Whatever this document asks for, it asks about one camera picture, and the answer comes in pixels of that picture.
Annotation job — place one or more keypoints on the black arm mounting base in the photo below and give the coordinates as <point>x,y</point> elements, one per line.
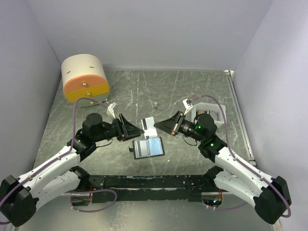
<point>191,188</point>

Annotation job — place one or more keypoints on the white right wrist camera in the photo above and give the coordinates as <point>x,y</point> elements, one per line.
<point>188,106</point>

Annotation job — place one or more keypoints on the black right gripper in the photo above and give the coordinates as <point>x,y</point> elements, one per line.
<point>170,125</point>

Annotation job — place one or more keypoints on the white magnetic stripe card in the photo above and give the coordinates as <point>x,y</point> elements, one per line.
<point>148,127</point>

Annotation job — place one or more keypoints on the grey card stack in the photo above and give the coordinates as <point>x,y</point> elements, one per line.
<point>213,114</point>

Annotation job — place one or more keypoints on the aluminium rail frame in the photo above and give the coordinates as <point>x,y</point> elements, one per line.
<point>251,159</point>

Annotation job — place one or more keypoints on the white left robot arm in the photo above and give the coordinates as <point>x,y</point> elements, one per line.
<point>21,197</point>

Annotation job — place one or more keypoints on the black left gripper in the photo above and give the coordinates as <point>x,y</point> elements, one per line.
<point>130,130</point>

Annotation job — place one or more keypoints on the black leather card holder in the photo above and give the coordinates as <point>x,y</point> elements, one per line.
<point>155,146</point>

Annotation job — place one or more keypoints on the beige orange mini drawer cabinet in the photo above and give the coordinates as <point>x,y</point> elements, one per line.
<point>84,79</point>

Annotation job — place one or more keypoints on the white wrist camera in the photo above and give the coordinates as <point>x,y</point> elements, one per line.
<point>111,110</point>
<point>188,106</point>

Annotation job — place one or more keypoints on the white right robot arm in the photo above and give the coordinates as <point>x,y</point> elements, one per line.
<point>269,196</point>

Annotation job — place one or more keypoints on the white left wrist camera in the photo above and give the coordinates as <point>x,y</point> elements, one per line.
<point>111,110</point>

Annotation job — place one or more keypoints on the white card tray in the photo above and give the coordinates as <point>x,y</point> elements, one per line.
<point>211,109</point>

